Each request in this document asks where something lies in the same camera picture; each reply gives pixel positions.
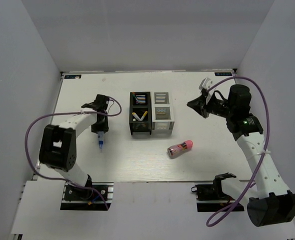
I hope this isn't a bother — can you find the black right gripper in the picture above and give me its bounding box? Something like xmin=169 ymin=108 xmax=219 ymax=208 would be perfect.
xmin=187 ymin=93 xmax=235 ymax=119

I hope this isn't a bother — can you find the small blue capped bottle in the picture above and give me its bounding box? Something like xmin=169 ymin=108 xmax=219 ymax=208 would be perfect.
xmin=97 ymin=131 xmax=104 ymax=151

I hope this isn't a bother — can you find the black slotted pen holder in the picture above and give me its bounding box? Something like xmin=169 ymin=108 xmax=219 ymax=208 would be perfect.
xmin=129 ymin=91 xmax=152 ymax=135

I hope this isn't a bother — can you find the blue corner label sticker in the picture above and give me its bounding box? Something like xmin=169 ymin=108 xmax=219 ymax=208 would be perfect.
xmin=214 ymin=72 xmax=233 ymax=77

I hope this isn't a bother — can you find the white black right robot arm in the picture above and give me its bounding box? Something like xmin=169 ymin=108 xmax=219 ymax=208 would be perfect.
xmin=187 ymin=84 xmax=295 ymax=227

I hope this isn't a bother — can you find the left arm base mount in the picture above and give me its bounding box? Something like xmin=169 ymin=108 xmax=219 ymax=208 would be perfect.
xmin=60 ymin=182 xmax=114 ymax=211

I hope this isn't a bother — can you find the left blue corner label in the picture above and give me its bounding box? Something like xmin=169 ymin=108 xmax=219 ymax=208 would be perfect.
xmin=64 ymin=74 xmax=82 ymax=79

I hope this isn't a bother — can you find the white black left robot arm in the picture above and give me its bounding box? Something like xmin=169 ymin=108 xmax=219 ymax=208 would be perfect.
xmin=39 ymin=94 xmax=110 ymax=200

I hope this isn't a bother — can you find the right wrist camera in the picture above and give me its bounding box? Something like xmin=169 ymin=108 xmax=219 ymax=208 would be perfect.
xmin=199 ymin=77 xmax=213 ymax=105

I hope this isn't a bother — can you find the white slotted pen holder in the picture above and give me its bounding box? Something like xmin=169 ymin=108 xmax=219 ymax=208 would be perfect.
xmin=151 ymin=91 xmax=175 ymax=135

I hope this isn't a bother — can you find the pink capped glue bottle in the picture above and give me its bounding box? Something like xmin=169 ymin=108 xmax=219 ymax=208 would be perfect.
xmin=167 ymin=140 xmax=193 ymax=159

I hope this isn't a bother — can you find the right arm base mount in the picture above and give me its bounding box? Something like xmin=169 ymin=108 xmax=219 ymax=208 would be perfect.
xmin=190 ymin=172 xmax=245 ymax=213

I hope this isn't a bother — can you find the yellow capped white marker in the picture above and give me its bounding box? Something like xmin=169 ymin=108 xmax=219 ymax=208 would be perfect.
xmin=140 ymin=111 xmax=148 ymax=121

